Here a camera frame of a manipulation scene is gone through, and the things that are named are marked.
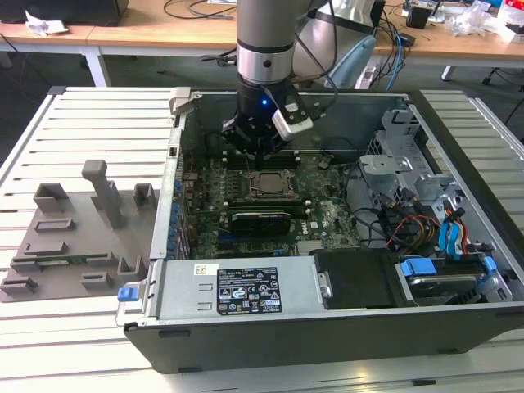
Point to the clear plastic bags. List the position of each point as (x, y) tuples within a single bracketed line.
[(475, 18)]

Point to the silver CPU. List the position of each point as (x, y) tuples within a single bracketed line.
[(271, 183)]

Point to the metal drive cage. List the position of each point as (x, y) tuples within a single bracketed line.
[(385, 172)]

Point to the black computer box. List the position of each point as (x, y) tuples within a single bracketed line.
[(61, 10)]

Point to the black PC case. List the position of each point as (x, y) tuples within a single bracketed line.
[(286, 344)]

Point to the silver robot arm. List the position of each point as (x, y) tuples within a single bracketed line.
[(266, 32)]

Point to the black graphics card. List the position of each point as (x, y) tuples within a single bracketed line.
[(258, 224)]

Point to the black RAM slot bank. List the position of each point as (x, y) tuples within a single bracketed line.
[(266, 202), (286, 162)]

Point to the red white carton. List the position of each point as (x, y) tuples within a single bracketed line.
[(513, 8)]

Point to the white power strip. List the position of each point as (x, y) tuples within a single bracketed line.
[(366, 78)]

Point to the green motherboard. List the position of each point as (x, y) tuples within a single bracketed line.
[(327, 221)]

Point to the grey power supply unit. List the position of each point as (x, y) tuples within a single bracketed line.
[(184, 286)]

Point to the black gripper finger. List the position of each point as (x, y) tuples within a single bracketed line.
[(275, 148), (239, 137)]

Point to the grey parts rack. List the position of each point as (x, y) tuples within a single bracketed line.
[(86, 241)]

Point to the hard disk in blue carrier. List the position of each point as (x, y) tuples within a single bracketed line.
[(417, 268)]

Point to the green RAM stick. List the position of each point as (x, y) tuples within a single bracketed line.
[(75, 259)]

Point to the blue release latch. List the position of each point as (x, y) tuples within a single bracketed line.
[(126, 295)]

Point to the small black box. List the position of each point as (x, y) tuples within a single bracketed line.
[(417, 18)]

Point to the crumpled white paper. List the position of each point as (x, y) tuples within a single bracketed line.
[(45, 26)]

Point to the wooden desk white frame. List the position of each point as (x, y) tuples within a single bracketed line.
[(163, 32), (450, 47)]

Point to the black label sticker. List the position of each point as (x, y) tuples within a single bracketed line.
[(247, 290)]

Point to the silver chipset heatsink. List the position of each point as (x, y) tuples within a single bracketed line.
[(309, 247)]

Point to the grey case latch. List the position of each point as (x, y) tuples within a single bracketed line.
[(180, 98)]

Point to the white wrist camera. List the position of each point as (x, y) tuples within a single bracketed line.
[(292, 127)]

